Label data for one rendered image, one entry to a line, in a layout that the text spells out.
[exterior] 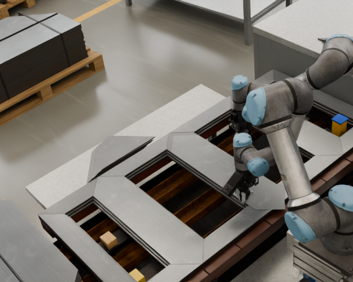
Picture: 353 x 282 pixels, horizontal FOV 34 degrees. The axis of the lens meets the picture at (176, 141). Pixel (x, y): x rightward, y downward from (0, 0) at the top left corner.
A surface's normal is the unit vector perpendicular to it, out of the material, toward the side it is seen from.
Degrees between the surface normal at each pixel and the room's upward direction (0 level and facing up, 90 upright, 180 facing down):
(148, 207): 0
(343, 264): 0
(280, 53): 90
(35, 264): 0
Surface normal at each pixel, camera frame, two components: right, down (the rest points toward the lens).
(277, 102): 0.22, -0.07
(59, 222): -0.11, -0.77
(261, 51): -0.76, 0.48
